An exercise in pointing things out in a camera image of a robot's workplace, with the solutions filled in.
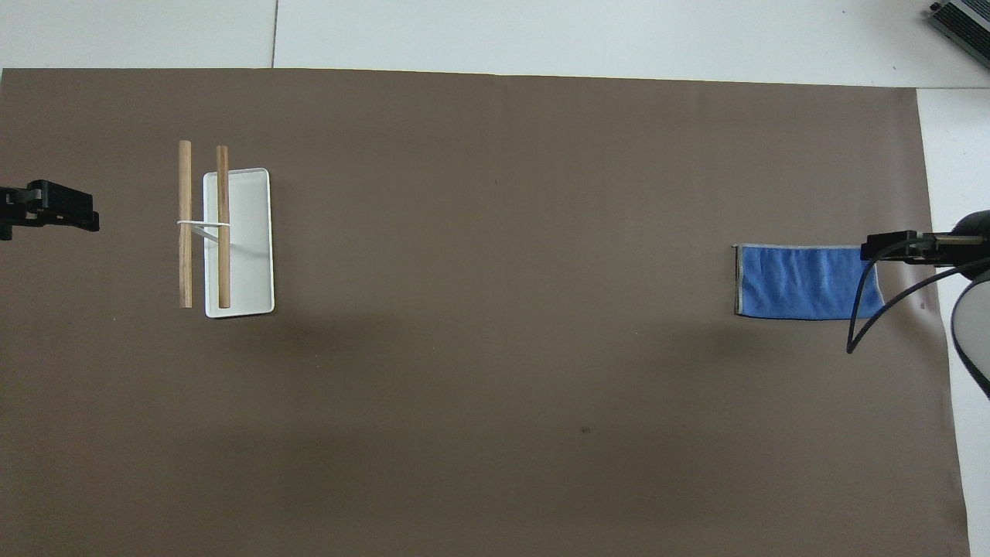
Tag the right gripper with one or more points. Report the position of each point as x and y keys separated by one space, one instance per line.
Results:
x=973 y=232

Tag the blue towel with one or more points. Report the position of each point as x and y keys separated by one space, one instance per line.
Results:
x=797 y=282

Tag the white rack with wooden bars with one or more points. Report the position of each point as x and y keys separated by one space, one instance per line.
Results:
x=247 y=247

